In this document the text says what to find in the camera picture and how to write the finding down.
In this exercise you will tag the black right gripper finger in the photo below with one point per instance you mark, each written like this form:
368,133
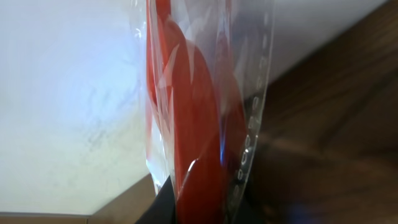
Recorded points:
162,210

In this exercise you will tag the red dustpan brush package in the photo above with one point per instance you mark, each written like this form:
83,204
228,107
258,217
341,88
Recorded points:
207,67

